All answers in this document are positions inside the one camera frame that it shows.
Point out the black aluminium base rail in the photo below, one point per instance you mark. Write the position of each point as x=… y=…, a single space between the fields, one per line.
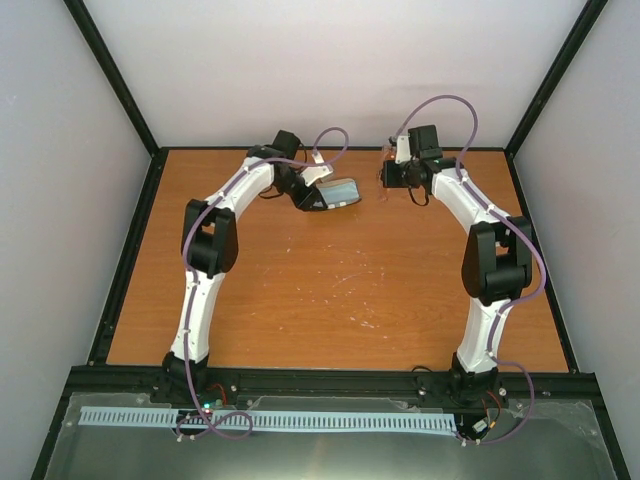
x=418 y=388

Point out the black frame post left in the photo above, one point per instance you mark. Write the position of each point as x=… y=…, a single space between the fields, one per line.
x=98 y=47

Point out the plaid glasses case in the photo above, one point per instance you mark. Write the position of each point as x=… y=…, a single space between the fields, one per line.
x=341 y=194

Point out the light blue slotted cable duct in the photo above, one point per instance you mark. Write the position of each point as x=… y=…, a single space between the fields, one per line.
x=272 y=421

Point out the black frame post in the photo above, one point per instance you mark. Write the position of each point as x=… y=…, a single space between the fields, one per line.
x=98 y=47
x=570 y=47

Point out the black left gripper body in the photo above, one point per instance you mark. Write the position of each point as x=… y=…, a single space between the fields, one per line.
x=301 y=201

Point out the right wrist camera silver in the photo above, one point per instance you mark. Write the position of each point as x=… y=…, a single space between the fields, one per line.
x=400 y=149

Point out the black frame post right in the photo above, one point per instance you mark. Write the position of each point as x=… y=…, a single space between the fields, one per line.
x=570 y=47

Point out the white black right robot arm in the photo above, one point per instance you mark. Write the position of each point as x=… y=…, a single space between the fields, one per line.
x=497 y=264

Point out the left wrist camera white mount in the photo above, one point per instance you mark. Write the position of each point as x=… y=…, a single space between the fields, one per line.
x=317 y=170

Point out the orange sunglasses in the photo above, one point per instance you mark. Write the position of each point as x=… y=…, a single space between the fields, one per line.
x=387 y=157

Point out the light blue cleaning cloth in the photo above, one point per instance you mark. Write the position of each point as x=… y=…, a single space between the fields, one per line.
x=340 y=192

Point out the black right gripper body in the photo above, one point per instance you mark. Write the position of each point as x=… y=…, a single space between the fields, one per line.
x=399 y=179

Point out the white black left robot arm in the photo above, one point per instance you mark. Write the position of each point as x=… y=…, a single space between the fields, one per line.
x=210 y=244

